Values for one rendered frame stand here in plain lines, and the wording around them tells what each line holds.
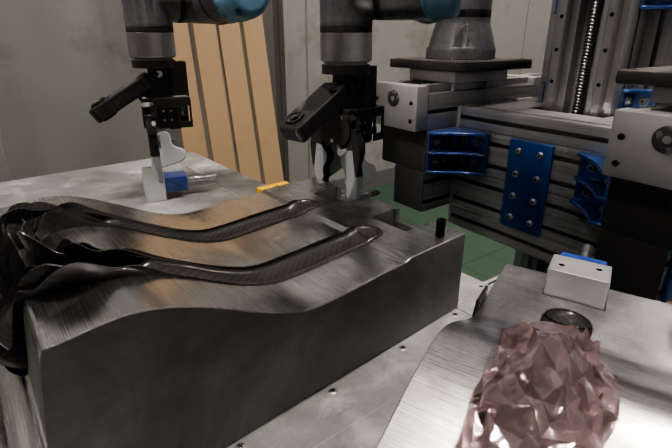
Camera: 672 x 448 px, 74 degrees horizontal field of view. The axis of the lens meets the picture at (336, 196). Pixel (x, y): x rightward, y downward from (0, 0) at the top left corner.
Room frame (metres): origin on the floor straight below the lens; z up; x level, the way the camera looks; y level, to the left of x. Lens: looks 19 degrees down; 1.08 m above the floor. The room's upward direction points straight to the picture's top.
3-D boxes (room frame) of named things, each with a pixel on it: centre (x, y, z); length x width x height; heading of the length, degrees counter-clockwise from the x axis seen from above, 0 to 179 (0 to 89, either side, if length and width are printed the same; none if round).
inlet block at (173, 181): (0.81, 0.29, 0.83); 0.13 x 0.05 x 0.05; 113
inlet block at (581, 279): (0.41, -0.25, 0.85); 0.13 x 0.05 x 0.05; 147
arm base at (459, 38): (1.06, -0.28, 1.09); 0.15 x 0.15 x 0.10
